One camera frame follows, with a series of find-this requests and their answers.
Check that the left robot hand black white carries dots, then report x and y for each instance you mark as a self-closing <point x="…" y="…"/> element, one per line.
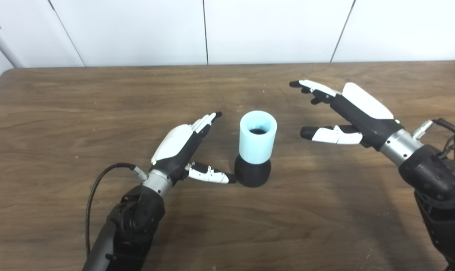
<point x="176" y="145"/>

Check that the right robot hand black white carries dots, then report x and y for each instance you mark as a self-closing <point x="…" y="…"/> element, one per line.
<point x="363" y="109"/>

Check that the black funnel-shaped nozzle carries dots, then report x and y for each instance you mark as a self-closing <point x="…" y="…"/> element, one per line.
<point x="252" y="173"/>

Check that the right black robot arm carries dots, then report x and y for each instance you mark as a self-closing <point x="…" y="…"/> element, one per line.
<point x="434" y="180"/>

